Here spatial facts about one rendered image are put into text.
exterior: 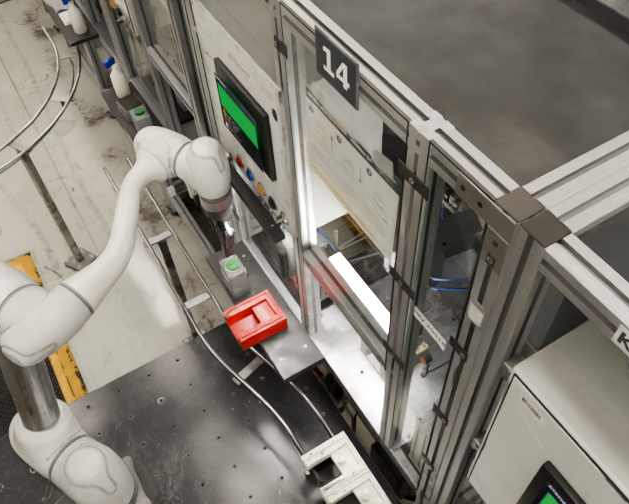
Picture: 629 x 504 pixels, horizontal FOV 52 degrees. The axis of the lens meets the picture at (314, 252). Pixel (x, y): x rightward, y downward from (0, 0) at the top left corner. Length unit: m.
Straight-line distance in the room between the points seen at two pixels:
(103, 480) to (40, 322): 0.59
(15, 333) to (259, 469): 0.91
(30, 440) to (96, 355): 1.28
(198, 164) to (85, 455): 0.84
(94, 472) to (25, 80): 3.42
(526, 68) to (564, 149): 0.18
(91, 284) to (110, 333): 1.74
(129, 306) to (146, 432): 1.22
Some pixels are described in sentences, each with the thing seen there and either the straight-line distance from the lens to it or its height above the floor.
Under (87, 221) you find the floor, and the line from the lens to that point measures 3.74.
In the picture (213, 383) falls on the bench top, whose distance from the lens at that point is 2.22.
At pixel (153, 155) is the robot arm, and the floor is 1.49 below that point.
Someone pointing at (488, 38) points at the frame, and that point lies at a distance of 1.13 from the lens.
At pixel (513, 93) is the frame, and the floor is 2.01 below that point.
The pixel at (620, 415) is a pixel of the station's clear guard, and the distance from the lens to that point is 0.91.
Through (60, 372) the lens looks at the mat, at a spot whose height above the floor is 0.01.
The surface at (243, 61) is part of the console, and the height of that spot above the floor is 1.81.
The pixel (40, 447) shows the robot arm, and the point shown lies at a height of 0.94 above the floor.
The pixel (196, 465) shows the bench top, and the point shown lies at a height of 0.68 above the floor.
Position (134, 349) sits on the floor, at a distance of 3.17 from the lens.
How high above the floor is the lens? 2.63
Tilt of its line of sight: 52 degrees down
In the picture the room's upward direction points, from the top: 4 degrees counter-clockwise
